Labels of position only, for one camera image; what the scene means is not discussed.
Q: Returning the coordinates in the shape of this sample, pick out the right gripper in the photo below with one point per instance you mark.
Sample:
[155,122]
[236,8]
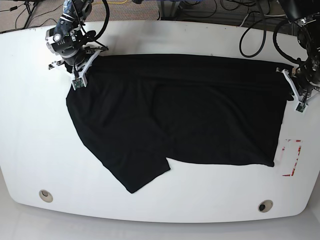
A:
[80,62]

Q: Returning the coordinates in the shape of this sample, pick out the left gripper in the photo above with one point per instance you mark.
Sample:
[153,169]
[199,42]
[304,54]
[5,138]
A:
[301,91]

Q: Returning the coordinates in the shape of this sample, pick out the black t-shirt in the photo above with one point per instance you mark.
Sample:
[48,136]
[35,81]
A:
[138,111]

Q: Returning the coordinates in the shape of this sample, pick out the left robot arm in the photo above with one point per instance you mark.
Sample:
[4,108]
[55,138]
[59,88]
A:
[305,14]

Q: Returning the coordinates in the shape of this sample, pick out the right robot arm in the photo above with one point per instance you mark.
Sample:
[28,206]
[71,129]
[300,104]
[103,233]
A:
[70,40]

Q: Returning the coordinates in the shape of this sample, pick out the red tape rectangle marking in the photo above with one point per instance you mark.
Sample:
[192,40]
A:
[290,156]

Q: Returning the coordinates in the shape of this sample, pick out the black tripod stand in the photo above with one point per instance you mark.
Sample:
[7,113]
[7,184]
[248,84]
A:
[30,7]

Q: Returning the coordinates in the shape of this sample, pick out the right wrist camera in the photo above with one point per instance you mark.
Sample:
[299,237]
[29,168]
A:
[79,82]

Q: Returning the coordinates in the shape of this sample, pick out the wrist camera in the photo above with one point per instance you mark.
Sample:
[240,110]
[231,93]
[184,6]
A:
[300,107]
[79,82]

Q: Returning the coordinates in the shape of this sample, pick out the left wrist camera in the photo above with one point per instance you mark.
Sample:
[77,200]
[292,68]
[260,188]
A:
[300,107]

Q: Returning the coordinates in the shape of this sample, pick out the right table cable grommet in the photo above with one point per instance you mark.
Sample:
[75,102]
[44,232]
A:
[265,206]

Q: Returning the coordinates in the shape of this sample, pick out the table cable grommet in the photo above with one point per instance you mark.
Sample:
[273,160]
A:
[265,206]
[45,196]

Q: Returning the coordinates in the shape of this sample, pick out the left table cable grommet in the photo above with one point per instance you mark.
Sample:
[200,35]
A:
[45,196]

